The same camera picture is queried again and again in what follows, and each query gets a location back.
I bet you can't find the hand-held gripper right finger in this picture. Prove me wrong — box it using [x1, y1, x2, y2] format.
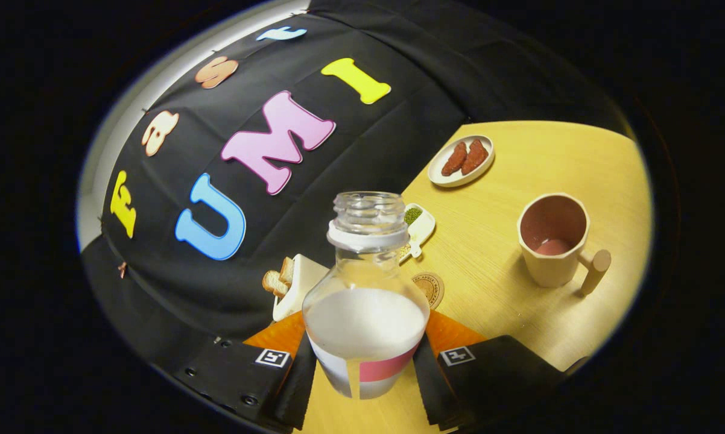
[412, 310, 571, 432]

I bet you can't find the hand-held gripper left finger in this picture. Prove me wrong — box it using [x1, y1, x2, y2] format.
[157, 329, 318, 432]

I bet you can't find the clear juice bottle red label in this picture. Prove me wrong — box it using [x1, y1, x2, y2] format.
[302, 191, 431, 400]

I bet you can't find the round cork coaster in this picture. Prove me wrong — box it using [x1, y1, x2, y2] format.
[412, 271, 445, 310]

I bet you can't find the beige cup with wooden handle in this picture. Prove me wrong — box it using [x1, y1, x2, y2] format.
[517, 193, 612, 297]

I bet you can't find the wooden table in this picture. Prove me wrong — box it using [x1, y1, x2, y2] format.
[293, 121, 654, 434]

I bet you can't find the white toaster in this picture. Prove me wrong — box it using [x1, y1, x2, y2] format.
[272, 254, 330, 322]

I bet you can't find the small white divided dish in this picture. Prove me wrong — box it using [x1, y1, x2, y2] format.
[399, 203, 436, 264]

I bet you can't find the white oval plate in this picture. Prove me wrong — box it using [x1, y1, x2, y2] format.
[428, 134, 495, 188]

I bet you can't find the red sausage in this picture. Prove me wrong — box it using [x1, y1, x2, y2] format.
[441, 142, 468, 177]
[461, 139, 489, 175]

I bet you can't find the black backdrop cloth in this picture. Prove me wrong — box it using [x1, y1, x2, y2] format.
[79, 0, 635, 386]

